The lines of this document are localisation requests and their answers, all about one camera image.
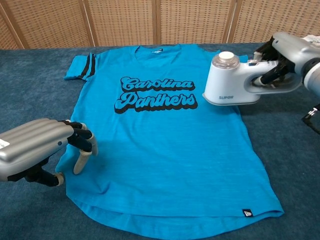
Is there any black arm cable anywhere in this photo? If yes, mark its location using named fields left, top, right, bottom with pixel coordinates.
left=301, top=106, right=320, bottom=136

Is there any white handheld steam iron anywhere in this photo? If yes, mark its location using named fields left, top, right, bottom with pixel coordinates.
left=201, top=51, right=303, bottom=106

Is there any dark teal table cloth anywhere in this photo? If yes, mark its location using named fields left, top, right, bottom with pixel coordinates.
left=0, top=41, right=320, bottom=240

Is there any woven wooden folding screen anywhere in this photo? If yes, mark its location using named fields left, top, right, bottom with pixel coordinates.
left=0, top=0, right=320, bottom=50

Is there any blue Carolina Panthers shirt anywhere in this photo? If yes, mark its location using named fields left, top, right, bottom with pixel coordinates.
left=54, top=43, right=285, bottom=240

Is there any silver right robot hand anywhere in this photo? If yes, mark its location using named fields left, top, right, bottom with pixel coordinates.
left=252, top=31, right=320, bottom=87

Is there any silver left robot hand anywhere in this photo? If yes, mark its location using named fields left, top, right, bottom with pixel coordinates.
left=0, top=118, right=99, bottom=187

